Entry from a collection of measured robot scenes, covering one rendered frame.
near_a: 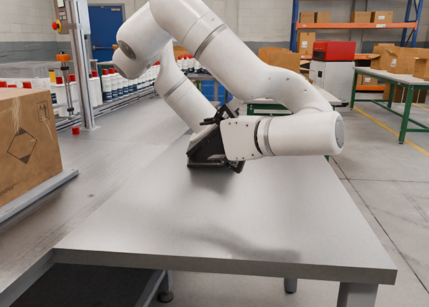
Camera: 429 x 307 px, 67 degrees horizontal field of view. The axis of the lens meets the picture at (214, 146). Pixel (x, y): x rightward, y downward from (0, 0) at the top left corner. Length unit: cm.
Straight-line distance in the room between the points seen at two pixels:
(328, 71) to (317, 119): 594
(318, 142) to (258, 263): 28
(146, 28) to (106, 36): 899
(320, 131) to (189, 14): 33
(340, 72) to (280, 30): 290
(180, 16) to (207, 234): 48
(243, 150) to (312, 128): 17
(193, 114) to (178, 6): 58
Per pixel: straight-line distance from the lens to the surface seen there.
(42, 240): 86
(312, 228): 84
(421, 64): 502
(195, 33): 65
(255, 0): 909
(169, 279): 175
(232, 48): 64
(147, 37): 80
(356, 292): 82
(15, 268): 80
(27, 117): 105
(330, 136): 62
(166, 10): 67
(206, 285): 190
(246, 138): 71
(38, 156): 109
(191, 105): 117
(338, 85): 669
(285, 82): 69
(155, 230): 81
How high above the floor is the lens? 127
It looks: 18 degrees down
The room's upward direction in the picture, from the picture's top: straight up
